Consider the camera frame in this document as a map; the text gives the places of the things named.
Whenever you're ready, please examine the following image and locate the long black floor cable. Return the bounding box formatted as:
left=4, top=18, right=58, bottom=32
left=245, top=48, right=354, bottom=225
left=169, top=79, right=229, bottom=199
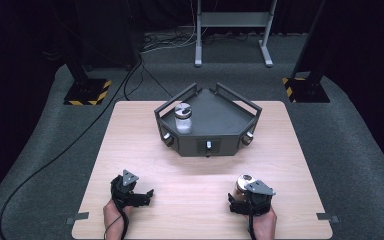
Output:
left=0, top=58, right=144, bottom=240

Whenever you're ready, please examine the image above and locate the grey metal stand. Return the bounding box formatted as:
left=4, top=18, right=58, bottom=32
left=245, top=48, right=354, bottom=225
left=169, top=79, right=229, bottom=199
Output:
left=194, top=0, right=278, bottom=68

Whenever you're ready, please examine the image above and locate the person's left hand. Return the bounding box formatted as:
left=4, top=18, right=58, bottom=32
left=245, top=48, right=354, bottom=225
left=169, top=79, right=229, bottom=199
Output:
left=102, top=199, right=135, bottom=232

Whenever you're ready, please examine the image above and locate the person's right hand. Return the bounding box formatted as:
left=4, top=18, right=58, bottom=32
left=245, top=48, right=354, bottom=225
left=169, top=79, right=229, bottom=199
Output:
left=244, top=205, right=278, bottom=234

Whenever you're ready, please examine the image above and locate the black post with striped base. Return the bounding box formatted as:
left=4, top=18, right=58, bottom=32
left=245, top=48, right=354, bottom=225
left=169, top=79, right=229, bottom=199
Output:
left=282, top=0, right=331, bottom=104
left=63, top=39, right=113, bottom=107

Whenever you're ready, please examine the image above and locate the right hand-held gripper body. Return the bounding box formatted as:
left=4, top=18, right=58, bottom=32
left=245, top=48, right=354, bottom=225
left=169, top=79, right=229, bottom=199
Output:
left=244, top=179, right=277, bottom=217

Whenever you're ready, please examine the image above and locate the right hand-held gripper cable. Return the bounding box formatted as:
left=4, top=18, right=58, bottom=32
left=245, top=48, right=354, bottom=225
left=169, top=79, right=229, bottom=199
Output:
left=247, top=214, right=258, bottom=240

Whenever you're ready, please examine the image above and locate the glass jar with brown powder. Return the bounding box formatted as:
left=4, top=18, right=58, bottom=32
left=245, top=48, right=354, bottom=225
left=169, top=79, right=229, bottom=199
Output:
left=234, top=173, right=258, bottom=204

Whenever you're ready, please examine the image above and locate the grey tape strip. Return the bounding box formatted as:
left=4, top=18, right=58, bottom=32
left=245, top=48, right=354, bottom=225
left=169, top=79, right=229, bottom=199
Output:
left=65, top=211, right=90, bottom=225
left=316, top=212, right=341, bottom=224

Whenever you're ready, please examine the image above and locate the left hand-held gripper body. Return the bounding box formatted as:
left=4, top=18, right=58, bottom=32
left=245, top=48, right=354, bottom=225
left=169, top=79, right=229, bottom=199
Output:
left=110, top=169, right=140, bottom=208

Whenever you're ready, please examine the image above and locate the glass jar with white powder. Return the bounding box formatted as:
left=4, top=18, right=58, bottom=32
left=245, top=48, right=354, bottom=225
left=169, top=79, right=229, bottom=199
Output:
left=174, top=102, right=193, bottom=135

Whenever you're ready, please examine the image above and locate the dark grey corner rack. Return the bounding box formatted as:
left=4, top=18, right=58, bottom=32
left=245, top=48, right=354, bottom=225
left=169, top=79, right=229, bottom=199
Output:
left=153, top=82, right=263, bottom=158

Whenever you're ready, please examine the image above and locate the bundle of floor cables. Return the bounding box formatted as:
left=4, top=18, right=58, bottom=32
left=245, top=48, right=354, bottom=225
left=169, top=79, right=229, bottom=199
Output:
left=141, top=26, right=199, bottom=55

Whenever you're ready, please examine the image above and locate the left hand-held gripper cable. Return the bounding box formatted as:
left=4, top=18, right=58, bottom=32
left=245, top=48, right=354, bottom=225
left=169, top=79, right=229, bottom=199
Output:
left=104, top=199, right=130, bottom=240

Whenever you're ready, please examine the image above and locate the hand-held gripper cable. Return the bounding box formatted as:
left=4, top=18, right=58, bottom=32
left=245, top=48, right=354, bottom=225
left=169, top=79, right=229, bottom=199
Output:
left=247, top=214, right=258, bottom=240
left=104, top=199, right=130, bottom=240

